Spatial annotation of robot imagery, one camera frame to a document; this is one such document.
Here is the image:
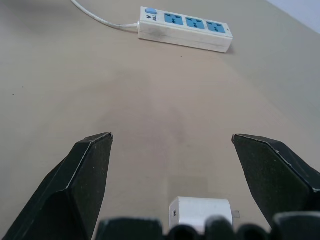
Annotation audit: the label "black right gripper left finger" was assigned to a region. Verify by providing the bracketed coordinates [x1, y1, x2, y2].
[1, 132, 115, 240]

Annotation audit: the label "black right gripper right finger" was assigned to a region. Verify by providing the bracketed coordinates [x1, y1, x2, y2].
[231, 133, 320, 232]

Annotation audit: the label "white plug adapter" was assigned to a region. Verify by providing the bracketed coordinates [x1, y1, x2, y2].
[168, 196, 241, 229]

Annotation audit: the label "white power strip blue sockets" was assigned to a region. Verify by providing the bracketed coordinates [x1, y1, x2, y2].
[137, 6, 234, 54]

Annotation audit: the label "white power strip cable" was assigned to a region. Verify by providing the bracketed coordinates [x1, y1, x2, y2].
[70, 0, 140, 29]

